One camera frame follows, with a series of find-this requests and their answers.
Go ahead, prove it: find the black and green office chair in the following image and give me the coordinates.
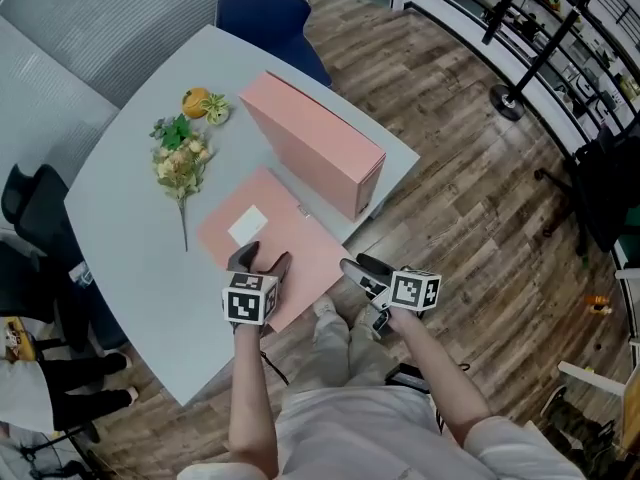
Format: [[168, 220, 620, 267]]
[[533, 127, 640, 270]]

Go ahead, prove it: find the black device with screen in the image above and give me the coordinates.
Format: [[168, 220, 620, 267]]
[[384, 362, 432, 395]]

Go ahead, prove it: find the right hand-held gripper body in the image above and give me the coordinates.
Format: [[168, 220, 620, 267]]
[[369, 266, 443, 338]]

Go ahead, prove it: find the black cable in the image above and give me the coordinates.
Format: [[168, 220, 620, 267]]
[[433, 362, 472, 435], [258, 350, 292, 387]]

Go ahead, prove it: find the artificial flower bouquet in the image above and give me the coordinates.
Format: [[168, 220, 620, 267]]
[[149, 113, 217, 253]]

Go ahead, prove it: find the dark blue chair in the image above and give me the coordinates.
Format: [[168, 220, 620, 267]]
[[215, 0, 334, 89]]

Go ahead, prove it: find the clear plastic water bottle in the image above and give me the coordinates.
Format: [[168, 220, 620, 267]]
[[69, 262, 94, 287]]

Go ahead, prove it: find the orange pumpkin ornament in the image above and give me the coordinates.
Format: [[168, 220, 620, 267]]
[[180, 86, 210, 121]]

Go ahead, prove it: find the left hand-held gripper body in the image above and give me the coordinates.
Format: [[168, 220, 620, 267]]
[[221, 271, 289, 337]]

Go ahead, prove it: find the person's right forearm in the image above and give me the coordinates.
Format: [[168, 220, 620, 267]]
[[387, 310, 494, 452]]

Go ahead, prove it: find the person's left forearm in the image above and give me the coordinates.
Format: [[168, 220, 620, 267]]
[[227, 320, 280, 477]]

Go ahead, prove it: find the person's white shirt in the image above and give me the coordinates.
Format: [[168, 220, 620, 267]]
[[177, 385, 586, 480]]

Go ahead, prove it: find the black coat rack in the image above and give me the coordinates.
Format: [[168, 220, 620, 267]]
[[488, 0, 617, 122]]

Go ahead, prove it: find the wooden desk with white frame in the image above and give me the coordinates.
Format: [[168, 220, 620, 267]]
[[556, 337, 640, 450]]

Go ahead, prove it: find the person's white right shoe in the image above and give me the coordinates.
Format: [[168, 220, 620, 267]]
[[352, 305, 382, 340]]

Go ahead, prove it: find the plain-faced pink file box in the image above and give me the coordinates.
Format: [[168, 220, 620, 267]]
[[238, 71, 388, 224]]

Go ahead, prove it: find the round yellow table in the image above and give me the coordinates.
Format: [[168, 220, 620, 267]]
[[0, 317, 39, 365]]

